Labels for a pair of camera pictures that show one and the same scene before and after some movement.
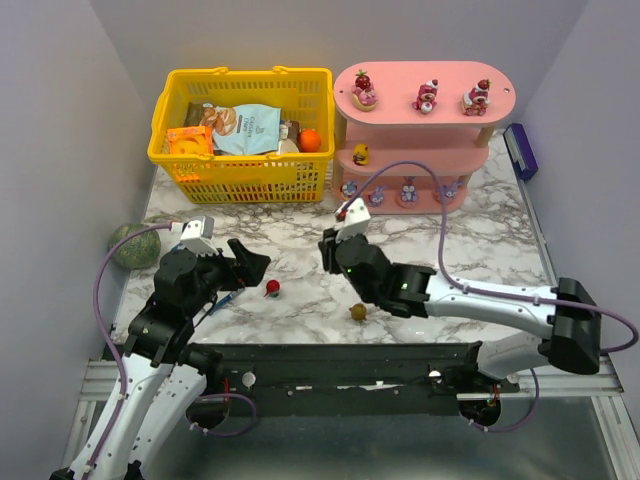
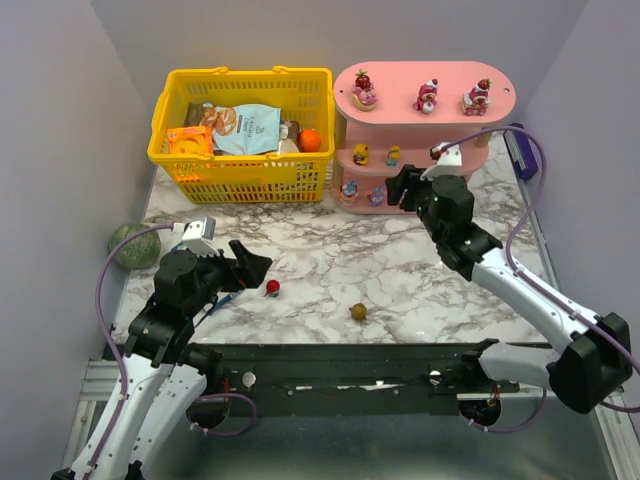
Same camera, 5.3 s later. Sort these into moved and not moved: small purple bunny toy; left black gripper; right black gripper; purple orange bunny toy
Moved: right black gripper
Not moved: small purple bunny toy; purple orange bunny toy; left black gripper
